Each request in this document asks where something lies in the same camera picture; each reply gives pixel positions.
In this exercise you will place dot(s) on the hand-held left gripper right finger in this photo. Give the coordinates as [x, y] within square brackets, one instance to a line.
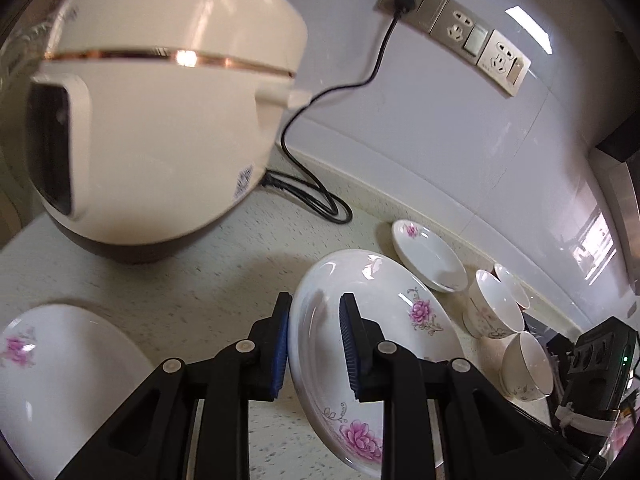
[348, 350]

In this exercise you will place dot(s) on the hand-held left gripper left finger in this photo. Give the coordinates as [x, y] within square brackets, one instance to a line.
[280, 355]

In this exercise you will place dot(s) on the large floral white plate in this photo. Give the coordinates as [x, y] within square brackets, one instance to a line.
[316, 335]

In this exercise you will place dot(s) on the floral white rice bowl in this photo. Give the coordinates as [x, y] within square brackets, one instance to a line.
[527, 365]
[516, 287]
[492, 310]

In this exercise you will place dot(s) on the small floral white plate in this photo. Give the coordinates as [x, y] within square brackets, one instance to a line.
[430, 255]

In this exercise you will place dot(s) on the cream electric rice cooker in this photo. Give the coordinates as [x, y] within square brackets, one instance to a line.
[150, 135]

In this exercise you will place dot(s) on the etched glass partition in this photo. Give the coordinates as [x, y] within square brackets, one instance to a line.
[17, 50]

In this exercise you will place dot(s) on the grey socket plate with switch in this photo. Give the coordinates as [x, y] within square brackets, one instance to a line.
[457, 30]

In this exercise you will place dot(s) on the grey wall socket plate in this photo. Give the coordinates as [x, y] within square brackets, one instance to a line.
[427, 16]

